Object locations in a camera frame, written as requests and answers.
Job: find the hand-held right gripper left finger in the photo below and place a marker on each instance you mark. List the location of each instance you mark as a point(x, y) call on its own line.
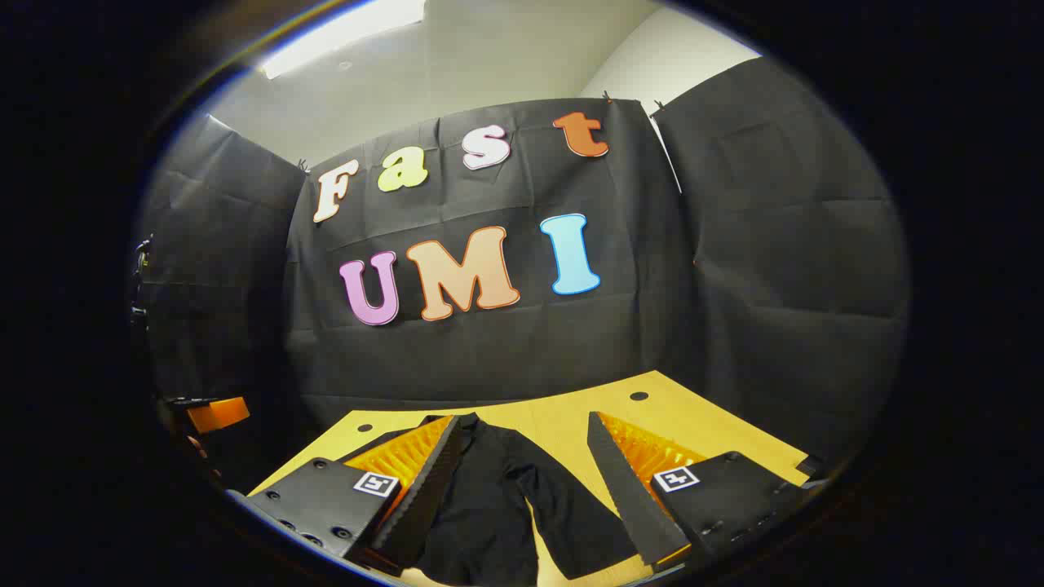
point(424, 497)

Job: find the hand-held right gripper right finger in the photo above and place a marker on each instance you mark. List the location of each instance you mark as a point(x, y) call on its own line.
point(632, 505)

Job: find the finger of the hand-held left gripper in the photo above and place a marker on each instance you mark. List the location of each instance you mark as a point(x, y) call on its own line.
point(218, 413)

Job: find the black jacket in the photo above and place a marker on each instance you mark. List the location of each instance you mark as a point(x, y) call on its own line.
point(489, 505)

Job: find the black backdrop cloth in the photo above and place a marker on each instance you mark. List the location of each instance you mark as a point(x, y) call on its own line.
point(489, 359)

